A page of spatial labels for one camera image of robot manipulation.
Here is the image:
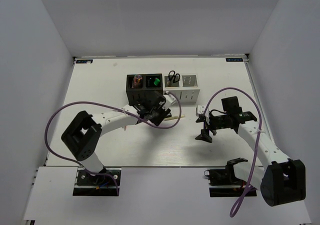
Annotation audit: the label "yellow slim highlighter pen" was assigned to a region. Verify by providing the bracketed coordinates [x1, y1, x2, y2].
[164, 114, 186, 121]

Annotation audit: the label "green black highlighter marker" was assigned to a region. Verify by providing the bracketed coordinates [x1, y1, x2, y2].
[153, 77, 161, 87]

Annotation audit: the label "pink transparent glue tube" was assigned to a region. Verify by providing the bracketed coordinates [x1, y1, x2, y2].
[132, 74, 143, 89]

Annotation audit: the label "black handled scissors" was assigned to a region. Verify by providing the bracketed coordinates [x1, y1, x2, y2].
[167, 70, 181, 87]

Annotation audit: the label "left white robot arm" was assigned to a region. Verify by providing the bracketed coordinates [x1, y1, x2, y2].
[61, 91, 177, 185]

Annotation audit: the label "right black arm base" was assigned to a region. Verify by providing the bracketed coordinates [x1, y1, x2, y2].
[203, 158, 248, 198]

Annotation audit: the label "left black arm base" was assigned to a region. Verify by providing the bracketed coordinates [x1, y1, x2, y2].
[72, 168, 122, 197]

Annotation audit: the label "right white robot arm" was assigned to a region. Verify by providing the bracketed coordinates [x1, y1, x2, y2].
[196, 96, 306, 207]

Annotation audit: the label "black double pen holder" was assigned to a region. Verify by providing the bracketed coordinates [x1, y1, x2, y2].
[125, 73, 164, 105]

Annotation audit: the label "white double pen holder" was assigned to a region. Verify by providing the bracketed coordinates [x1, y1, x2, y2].
[163, 74, 200, 104]

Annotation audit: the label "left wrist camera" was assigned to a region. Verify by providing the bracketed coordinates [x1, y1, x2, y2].
[163, 91, 177, 110]

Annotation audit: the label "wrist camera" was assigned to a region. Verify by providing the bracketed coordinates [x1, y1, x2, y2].
[195, 105, 209, 123]
[163, 91, 177, 110]

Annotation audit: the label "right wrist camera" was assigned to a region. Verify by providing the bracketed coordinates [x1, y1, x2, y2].
[195, 105, 209, 123]

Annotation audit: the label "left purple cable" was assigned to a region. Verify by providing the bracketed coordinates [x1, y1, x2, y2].
[44, 91, 182, 171]

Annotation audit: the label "purple cable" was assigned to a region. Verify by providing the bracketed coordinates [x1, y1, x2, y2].
[204, 87, 263, 218]
[44, 91, 182, 171]

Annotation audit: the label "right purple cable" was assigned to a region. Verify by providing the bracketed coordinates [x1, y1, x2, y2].
[204, 87, 263, 218]

